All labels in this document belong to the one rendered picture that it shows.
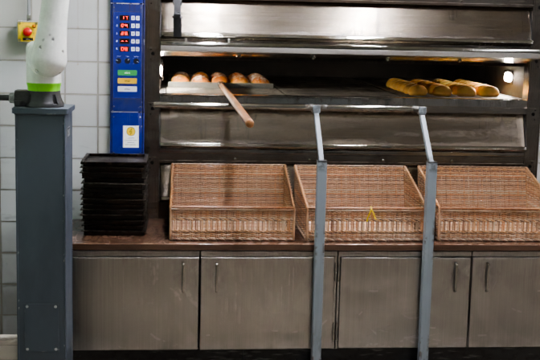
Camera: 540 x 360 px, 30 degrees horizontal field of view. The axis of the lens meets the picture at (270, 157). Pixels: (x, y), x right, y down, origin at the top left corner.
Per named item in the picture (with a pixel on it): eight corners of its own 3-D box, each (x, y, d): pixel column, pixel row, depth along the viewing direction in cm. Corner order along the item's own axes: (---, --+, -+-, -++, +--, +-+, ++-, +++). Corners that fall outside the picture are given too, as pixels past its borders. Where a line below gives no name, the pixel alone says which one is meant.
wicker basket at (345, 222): (290, 219, 490) (292, 163, 486) (404, 219, 496) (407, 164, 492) (304, 242, 442) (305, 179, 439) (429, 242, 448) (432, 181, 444)
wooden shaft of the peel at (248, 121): (254, 128, 350) (254, 120, 349) (245, 128, 349) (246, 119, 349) (224, 88, 518) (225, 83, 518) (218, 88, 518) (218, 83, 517)
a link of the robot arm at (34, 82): (28, 92, 371) (28, 39, 368) (24, 88, 385) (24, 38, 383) (64, 92, 375) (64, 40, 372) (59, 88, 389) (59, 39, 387)
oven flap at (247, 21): (161, 38, 474) (161, -2, 477) (530, 47, 491) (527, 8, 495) (161, 35, 469) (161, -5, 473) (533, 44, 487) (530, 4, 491)
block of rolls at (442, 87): (384, 87, 564) (384, 77, 563) (467, 88, 569) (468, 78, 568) (409, 96, 504) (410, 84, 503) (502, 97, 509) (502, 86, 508)
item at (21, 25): (18, 42, 468) (18, 20, 467) (41, 42, 469) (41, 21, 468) (16, 42, 461) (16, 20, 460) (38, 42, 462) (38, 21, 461)
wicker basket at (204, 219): (169, 218, 485) (169, 161, 482) (285, 219, 490) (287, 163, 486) (167, 241, 438) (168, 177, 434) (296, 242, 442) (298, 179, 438)
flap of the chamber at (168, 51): (160, 51, 460) (161, 55, 480) (540, 59, 478) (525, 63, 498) (160, 45, 460) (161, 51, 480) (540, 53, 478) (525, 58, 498)
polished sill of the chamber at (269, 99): (159, 101, 484) (159, 92, 484) (522, 107, 502) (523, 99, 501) (159, 102, 478) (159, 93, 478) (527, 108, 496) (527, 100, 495)
